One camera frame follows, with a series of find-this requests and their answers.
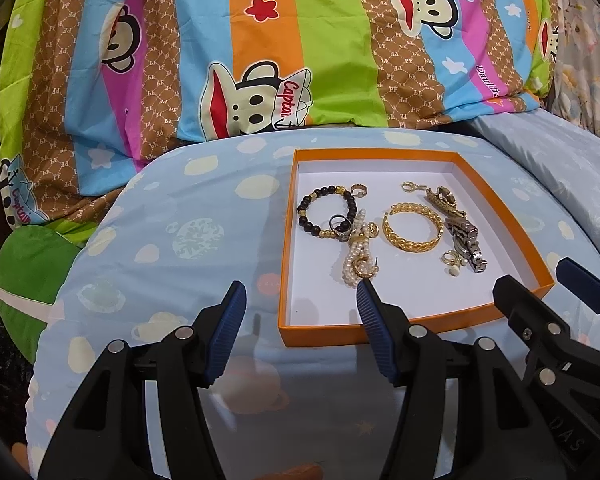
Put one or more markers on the green plush cushion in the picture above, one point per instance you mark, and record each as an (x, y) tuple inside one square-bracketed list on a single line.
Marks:
[(29, 270)]

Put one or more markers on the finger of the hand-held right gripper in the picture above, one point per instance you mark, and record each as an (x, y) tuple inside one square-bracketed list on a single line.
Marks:
[(522, 310), (577, 272)]

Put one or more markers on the light blue spotted cushion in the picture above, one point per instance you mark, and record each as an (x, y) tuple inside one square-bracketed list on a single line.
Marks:
[(189, 220)]

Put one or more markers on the gold watch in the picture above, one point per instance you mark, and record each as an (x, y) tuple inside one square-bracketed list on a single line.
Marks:
[(442, 196)]

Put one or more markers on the pale blue patterned pillow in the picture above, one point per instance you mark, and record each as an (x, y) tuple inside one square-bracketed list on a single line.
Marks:
[(570, 160)]

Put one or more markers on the silver watch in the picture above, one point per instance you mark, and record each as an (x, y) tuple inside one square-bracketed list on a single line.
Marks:
[(462, 237)]

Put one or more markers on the gold clasp earring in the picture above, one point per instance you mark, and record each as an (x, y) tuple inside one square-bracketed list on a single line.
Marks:
[(409, 186)]

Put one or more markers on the gold hoop earring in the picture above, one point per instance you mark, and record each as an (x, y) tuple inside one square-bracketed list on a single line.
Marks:
[(366, 260)]

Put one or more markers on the floral cloth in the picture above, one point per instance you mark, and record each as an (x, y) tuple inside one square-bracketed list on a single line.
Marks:
[(590, 60)]

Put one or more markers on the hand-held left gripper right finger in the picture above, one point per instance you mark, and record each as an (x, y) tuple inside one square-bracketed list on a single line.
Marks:
[(377, 332)]

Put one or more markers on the colourful striped printed blanket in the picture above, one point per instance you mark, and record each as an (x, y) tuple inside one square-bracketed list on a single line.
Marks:
[(330, 60)]

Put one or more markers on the orange jewelry box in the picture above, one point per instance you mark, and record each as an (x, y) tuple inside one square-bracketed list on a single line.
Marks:
[(330, 305)]

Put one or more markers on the small gold earring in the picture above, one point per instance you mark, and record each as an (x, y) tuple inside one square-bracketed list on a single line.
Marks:
[(375, 230)]

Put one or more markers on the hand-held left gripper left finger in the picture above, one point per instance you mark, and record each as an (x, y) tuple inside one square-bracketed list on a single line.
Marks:
[(227, 332)]

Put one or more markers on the pearl drop earring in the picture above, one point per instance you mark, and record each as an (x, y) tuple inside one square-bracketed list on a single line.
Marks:
[(454, 271)]

